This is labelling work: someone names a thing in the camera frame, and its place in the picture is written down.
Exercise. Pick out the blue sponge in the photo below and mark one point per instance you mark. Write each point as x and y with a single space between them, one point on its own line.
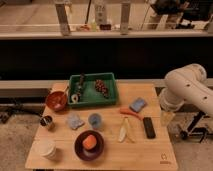
137 105

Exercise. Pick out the small metal cup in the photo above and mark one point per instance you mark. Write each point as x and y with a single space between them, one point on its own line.
47 122

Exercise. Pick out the dark purple bowl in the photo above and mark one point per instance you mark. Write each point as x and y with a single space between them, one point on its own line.
94 153

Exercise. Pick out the green plastic tray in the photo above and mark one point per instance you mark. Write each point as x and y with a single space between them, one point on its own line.
90 97

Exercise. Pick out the black handled utensil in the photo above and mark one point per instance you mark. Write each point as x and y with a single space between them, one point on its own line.
80 85

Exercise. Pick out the blue plastic cup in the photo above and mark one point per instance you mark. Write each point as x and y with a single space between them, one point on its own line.
95 120

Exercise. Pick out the orange apple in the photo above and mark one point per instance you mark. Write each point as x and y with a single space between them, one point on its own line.
89 142

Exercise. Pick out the white tape roll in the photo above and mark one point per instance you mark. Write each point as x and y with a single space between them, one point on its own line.
75 98

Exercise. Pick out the red bowl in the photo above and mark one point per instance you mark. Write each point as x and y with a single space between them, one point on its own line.
51 101

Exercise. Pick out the white stacked cups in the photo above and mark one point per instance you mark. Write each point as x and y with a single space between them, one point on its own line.
45 148

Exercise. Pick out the black remote control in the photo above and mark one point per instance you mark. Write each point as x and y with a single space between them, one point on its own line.
149 129

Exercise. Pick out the wooden spoon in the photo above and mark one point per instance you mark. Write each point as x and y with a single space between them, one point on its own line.
63 94

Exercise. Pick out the peeled banana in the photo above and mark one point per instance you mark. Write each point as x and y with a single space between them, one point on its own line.
126 131

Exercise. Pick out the bunch of red grapes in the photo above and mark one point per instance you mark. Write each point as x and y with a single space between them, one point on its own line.
101 87

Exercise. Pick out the blue crumpled cloth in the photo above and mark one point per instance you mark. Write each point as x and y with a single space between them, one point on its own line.
74 121

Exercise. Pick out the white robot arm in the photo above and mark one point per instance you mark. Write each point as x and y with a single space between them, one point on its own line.
186 84

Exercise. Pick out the orange carrot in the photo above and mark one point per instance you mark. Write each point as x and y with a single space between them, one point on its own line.
127 111

